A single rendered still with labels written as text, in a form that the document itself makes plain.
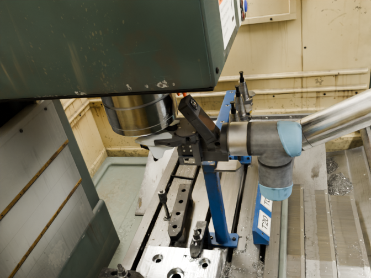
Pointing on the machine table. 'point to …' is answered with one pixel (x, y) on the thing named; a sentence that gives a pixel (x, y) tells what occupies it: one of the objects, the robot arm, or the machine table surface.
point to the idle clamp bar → (186, 197)
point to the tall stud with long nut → (164, 202)
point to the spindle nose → (140, 113)
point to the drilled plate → (174, 252)
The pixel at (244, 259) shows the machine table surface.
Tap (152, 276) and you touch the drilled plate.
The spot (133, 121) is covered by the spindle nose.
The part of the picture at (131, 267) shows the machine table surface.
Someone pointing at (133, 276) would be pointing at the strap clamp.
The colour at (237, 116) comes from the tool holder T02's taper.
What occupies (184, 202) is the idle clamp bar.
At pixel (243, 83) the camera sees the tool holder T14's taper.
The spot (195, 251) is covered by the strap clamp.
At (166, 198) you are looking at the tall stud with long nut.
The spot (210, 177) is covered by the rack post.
